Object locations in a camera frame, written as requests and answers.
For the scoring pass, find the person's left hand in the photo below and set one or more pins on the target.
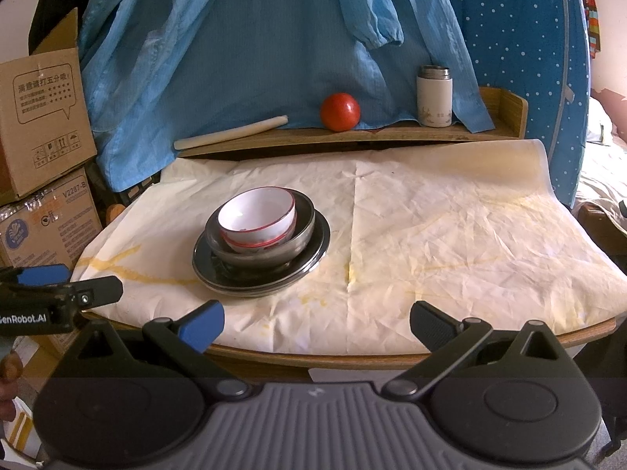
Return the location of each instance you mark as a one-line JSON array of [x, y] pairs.
[[9, 369]]

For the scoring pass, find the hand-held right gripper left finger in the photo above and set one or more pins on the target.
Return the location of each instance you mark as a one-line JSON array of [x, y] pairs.
[[201, 325]]

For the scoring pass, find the white paper roll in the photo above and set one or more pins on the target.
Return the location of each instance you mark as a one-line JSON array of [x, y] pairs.
[[230, 132]]

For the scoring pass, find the shallow stainless steel plate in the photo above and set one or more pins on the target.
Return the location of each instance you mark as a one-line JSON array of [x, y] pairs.
[[202, 262]]

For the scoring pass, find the colourful hanging cloth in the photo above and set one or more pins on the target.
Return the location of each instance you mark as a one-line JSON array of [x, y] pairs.
[[591, 19]]

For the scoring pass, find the cream table cover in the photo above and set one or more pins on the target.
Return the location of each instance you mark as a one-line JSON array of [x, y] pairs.
[[441, 235]]

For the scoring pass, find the pale bedding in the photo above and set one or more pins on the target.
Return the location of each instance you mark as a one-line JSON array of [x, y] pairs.
[[605, 166]]

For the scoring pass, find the brown printed cardboard box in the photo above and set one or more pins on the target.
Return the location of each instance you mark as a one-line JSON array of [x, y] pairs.
[[39, 122]]

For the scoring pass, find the wooden shelf board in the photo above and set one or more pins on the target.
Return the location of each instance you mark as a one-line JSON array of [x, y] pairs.
[[392, 134]]

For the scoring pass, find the white thermos cup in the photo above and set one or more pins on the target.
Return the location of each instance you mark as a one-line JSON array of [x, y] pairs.
[[434, 100]]

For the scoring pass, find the light blue shirt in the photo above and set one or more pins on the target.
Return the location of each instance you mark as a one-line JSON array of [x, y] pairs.
[[245, 58]]

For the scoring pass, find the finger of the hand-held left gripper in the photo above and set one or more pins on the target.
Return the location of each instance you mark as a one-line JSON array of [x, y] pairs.
[[39, 275], [100, 290]]

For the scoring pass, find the cardboard box with blue logo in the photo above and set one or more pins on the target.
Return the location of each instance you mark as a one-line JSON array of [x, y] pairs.
[[49, 225]]

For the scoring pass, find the stainless steel bowl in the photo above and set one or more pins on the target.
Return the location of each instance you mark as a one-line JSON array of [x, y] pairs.
[[294, 249]]

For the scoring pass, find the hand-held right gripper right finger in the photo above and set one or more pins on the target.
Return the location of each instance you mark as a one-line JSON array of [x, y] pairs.
[[435, 324]]

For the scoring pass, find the red tomato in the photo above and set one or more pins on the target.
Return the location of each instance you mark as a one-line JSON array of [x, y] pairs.
[[340, 111]]

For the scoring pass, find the white ceramic bowl red rim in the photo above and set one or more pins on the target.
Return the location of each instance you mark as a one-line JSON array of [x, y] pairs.
[[257, 210], [254, 248]]

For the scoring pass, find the wooden post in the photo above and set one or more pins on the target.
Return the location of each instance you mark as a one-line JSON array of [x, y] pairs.
[[116, 212]]

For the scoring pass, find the blue white-dotted fabric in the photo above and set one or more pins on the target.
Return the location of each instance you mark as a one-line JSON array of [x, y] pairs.
[[529, 58]]

